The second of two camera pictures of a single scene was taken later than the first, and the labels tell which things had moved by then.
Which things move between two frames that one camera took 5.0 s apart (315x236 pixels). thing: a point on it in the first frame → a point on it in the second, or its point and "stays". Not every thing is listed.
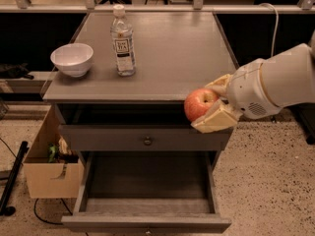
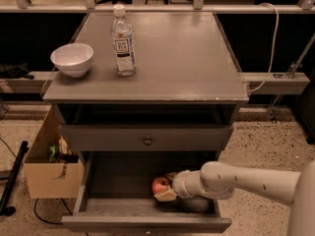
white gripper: [250, 88] → [179, 183]
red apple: [198, 100] → [159, 184]
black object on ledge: [14, 71] stays
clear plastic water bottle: [122, 36] stays
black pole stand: [6, 210] stays
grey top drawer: [141, 138] stays
